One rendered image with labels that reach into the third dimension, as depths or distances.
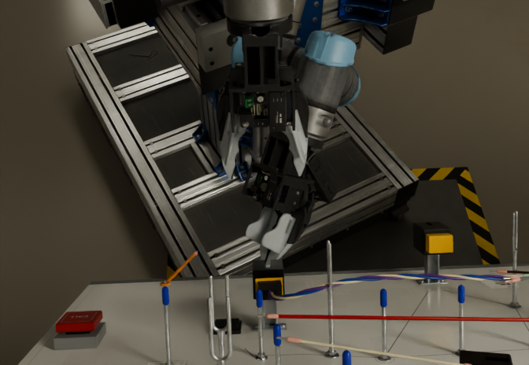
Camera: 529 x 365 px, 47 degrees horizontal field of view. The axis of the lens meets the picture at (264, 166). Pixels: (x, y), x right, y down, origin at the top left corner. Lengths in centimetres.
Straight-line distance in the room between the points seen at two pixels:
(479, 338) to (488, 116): 197
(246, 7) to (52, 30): 259
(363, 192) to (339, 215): 13
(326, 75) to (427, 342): 39
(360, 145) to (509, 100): 89
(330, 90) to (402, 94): 186
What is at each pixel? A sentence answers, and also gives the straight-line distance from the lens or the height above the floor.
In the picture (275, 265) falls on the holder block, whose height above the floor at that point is 112.
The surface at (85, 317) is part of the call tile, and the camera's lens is 87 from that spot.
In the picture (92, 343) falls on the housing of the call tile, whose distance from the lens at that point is 85.
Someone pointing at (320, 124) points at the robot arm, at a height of 120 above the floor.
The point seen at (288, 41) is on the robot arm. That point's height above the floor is 121.
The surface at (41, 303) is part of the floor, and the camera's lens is 220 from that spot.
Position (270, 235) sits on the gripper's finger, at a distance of 91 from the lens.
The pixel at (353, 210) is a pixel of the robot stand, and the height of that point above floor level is 23.
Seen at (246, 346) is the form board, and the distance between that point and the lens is 81.
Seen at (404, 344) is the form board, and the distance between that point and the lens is 82.
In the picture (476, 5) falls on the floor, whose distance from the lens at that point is 336.
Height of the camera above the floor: 185
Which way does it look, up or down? 51 degrees down
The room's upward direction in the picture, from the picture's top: straight up
